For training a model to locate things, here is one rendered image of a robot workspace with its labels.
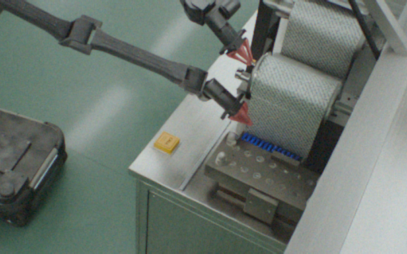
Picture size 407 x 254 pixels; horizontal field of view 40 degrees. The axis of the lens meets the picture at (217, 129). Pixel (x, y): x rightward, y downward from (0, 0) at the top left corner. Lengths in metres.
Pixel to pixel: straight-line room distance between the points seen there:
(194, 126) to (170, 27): 1.94
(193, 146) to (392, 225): 0.93
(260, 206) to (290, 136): 0.25
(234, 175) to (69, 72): 2.01
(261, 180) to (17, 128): 1.56
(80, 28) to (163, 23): 2.22
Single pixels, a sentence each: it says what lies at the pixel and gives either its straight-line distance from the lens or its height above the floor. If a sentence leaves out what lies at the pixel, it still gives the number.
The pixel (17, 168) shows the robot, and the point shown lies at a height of 0.24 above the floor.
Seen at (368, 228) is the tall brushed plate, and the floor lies 1.44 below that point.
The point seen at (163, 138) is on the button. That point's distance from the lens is 2.01.
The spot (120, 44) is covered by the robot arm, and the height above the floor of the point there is 1.29.
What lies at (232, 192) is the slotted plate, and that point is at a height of 0.93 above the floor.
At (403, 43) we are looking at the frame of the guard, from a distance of 1.35.
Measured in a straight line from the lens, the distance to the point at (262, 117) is 1.84.
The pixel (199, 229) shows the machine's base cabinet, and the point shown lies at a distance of 2.01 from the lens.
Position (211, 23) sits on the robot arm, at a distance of 1.75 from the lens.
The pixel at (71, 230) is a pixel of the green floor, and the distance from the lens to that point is 2.89.
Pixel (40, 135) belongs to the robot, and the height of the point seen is 0.24.
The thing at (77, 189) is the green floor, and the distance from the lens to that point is 3.02.
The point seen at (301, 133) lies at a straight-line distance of 1.82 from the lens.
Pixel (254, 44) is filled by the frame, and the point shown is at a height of 1.12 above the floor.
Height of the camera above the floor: 2.45
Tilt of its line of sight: 48 degrees down
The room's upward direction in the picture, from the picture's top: 10 degrees clockwise
